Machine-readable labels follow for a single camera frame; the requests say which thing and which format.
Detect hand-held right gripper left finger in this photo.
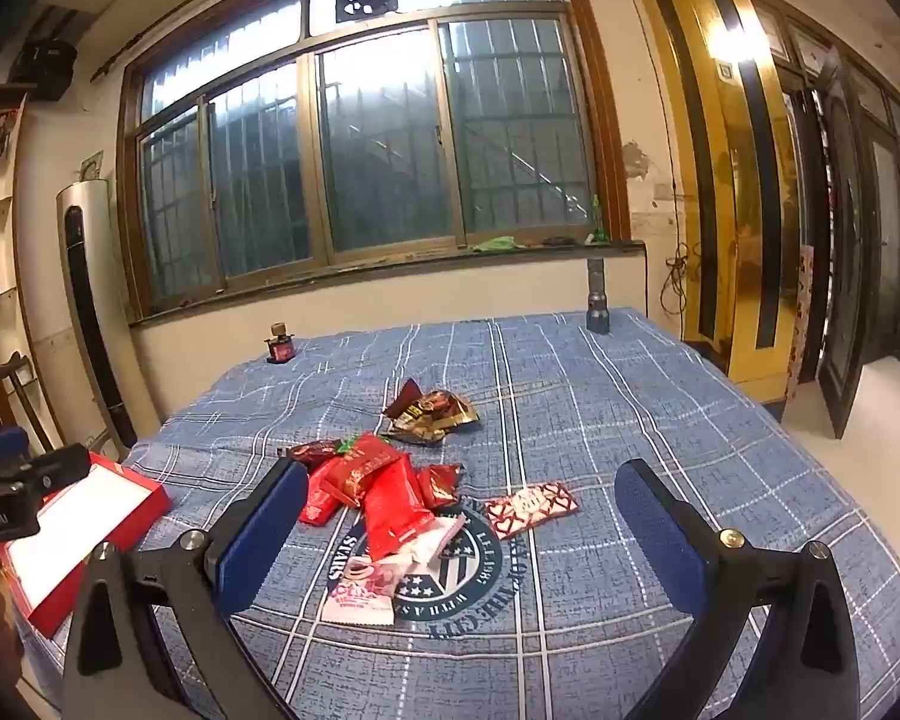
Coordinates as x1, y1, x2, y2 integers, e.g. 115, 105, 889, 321
64, 457, 312, 720

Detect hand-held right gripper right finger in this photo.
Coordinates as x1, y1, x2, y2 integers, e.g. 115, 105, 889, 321
613, 459, 863, 720

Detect red shallow box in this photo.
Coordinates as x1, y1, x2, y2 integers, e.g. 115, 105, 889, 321
0, 452, 173, 638

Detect plain red snack packet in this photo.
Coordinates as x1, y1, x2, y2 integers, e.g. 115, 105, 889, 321
298, 465, 346, 527

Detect dark maroon snack packet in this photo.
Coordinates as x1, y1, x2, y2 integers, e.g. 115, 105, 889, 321
277, 439, 346, 466

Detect pink white snack packet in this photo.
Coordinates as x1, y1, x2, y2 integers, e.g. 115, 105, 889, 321
321, 555, 406, 625

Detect red flower print snack packet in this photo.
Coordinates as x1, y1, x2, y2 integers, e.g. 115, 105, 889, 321
322, 433, 402, 503

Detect heart patterned snack packet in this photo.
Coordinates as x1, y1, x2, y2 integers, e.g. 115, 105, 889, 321
482, 481, 578, 541

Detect large red snack packet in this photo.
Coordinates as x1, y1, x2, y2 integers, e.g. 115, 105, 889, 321
360, 454, 437, 562

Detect small dark red snack packet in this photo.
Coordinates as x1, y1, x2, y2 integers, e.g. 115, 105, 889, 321
418, 463, 464, 509

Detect brown gold snack packet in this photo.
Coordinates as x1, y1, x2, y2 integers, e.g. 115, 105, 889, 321
381, 379, 481, 445

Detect wooden chair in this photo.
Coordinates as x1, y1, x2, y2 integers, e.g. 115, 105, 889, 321
0, 351, 53, 451

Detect blue plaid blanket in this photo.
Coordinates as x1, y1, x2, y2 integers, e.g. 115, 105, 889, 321
15, 307, 900, 720

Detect tower air conditioner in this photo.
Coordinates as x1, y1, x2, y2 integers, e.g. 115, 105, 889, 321
55, 178, 158, 451

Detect small dark red bottle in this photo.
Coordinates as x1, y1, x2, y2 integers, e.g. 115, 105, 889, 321
265, 322, 296, 366

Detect grey flashlight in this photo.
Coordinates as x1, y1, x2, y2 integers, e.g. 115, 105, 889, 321
585, 257, 612, 335

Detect black glass door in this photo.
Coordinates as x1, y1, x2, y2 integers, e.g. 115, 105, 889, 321
784, 45, 900, 440

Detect golden door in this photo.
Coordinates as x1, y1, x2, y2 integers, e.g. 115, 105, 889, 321
619, 0, 818, 402

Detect black bag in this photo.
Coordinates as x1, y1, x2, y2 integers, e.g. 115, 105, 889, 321
11, 39, 78, 101

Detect barred window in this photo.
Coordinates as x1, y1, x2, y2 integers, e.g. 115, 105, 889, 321
116, 0, 631, 320

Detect hanging cables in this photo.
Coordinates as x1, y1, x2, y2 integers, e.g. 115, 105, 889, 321
660, 180, 702, 316

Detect red wall poster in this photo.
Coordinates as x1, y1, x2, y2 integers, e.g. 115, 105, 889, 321
0, 94, 29, 181

